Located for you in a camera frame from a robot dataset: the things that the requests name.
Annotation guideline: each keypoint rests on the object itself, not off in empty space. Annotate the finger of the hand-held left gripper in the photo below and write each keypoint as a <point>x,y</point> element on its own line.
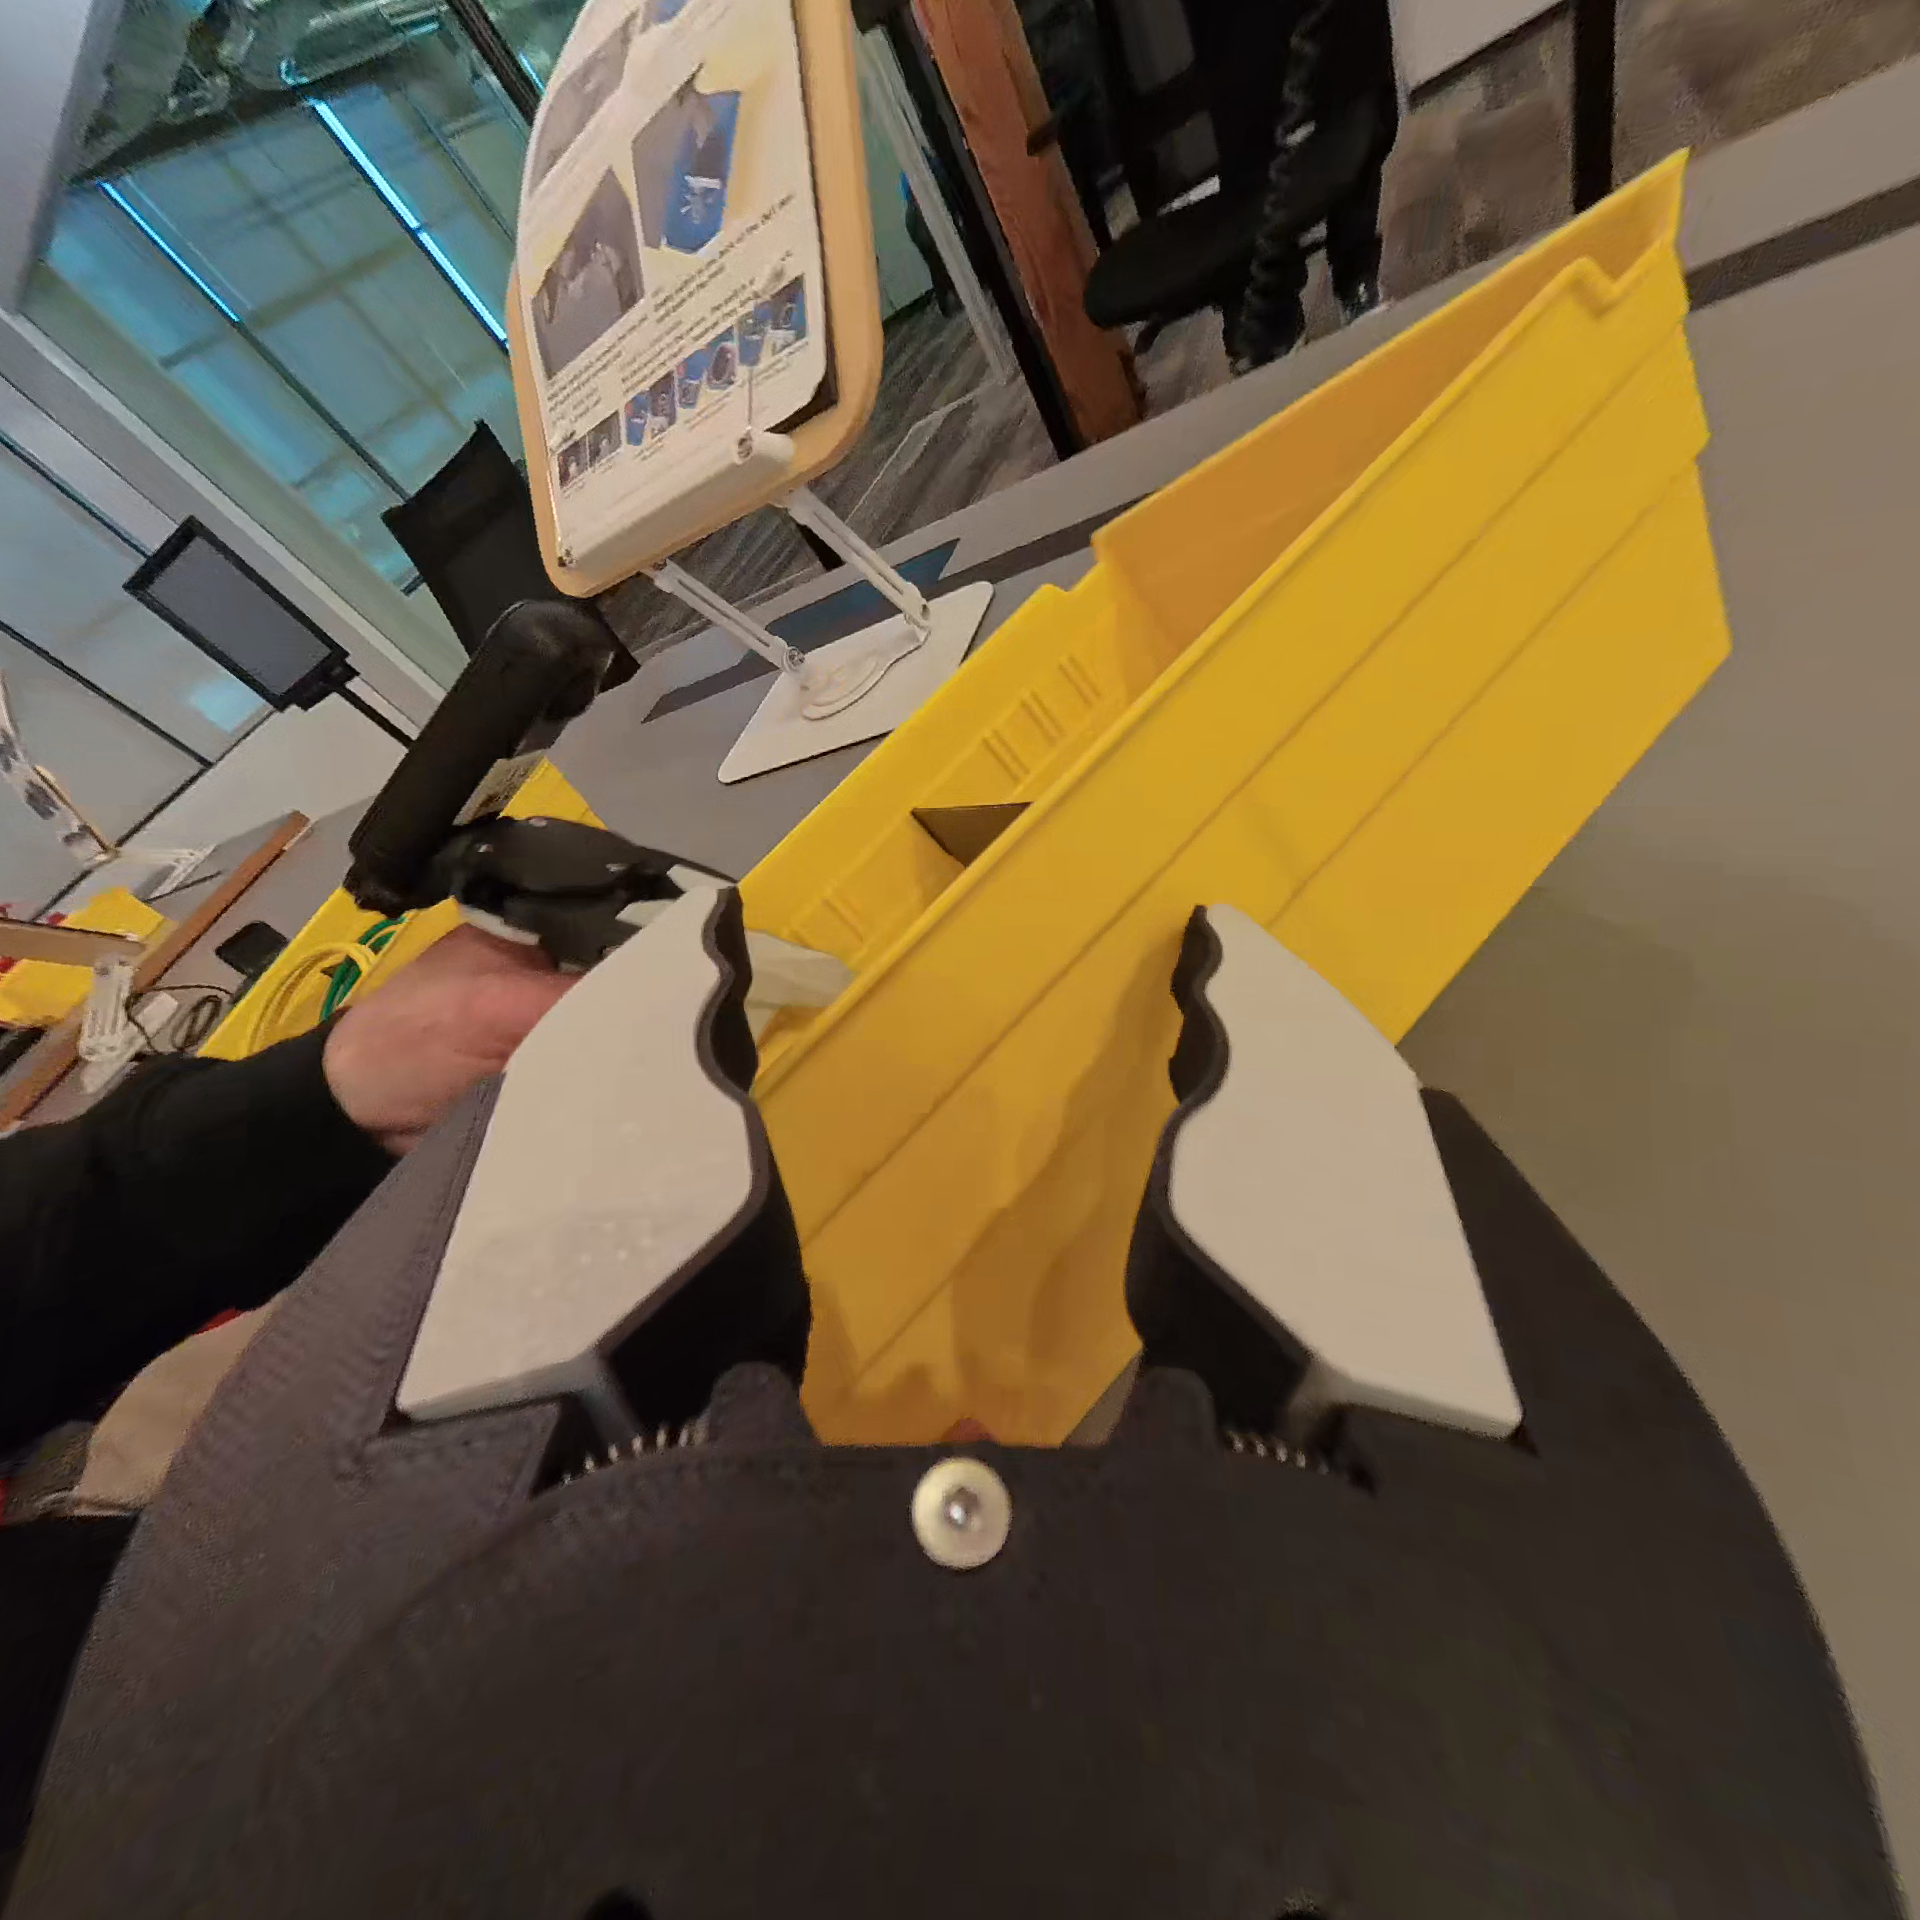
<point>661,911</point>
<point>796,972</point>

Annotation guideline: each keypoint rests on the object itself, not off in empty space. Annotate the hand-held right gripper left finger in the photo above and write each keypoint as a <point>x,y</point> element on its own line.
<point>585,1186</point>

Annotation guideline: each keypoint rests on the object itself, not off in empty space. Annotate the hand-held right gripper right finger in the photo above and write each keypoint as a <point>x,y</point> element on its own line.
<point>1319,1186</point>

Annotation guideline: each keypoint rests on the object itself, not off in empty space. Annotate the person's left forearm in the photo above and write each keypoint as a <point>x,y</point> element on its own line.
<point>164,1200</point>

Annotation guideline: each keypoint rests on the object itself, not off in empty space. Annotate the person's left hand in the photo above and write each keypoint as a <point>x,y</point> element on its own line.
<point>427,1050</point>

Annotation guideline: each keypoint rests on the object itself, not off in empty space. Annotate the black mesh chair back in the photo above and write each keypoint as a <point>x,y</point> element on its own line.
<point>464,518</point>

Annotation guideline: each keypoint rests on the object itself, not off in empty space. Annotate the black flat monitor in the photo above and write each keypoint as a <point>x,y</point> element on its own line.
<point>240,616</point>

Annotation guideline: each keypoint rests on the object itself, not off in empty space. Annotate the black phone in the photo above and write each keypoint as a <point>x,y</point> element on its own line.
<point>250,947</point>

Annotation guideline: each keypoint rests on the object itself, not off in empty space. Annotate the wooden document stand white base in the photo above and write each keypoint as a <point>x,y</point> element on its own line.
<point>839,676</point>

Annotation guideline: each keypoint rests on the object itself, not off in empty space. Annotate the long wooden board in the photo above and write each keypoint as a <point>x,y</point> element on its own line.
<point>164,946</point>

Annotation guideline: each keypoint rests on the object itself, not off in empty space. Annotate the beige cloth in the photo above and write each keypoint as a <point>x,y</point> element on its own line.
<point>181,1412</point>

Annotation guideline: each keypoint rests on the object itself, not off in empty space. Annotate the large yellow plastic bin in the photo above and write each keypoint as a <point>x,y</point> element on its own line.
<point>1348,676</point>

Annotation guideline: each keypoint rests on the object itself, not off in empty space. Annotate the printed instruction sheet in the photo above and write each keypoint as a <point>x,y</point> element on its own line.
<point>674,271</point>

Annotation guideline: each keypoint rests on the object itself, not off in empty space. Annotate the black office chair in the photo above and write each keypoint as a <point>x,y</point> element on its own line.
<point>1184,254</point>

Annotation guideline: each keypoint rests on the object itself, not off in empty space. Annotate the brown wooden post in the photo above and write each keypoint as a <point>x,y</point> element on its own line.
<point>1036,226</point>

